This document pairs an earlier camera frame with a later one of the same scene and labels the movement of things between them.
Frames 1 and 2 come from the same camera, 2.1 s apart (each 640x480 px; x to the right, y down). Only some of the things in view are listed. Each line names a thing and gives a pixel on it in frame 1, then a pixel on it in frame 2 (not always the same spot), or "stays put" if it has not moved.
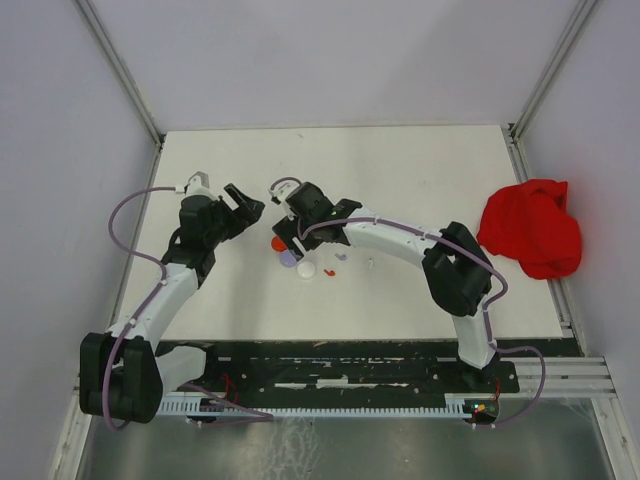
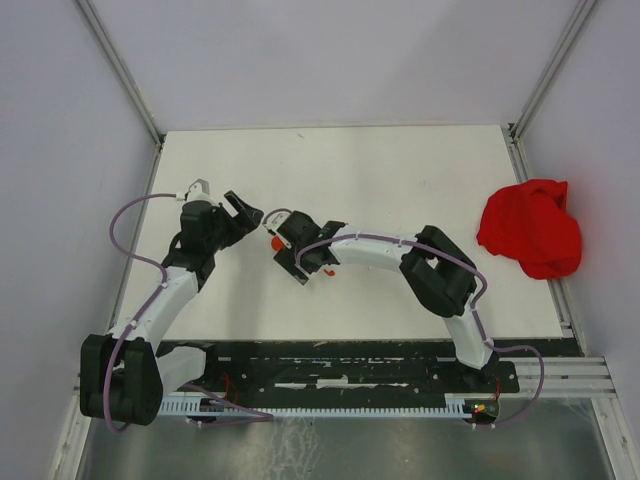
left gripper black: (247, 213) stays put
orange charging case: (278, 245) stays put
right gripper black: (287, 229) to (285, 258)
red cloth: (527, 221) stays put
